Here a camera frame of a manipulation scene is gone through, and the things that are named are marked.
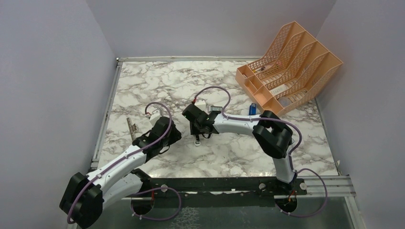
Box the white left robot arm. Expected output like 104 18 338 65
59 116 181 229

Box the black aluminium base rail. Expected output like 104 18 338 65
126 176 357 209

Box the staple box tray with staples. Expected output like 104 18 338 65
208 105 223 113

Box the metal stapler magazine rail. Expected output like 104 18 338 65
127 117 137 141

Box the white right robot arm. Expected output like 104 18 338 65
182 104 296 194

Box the blue grey glue stick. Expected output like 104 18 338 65
278 96 293 107

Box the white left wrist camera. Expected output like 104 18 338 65
149 110 162 126

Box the peach plastic desk organizer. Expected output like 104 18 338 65
235 21 343 116

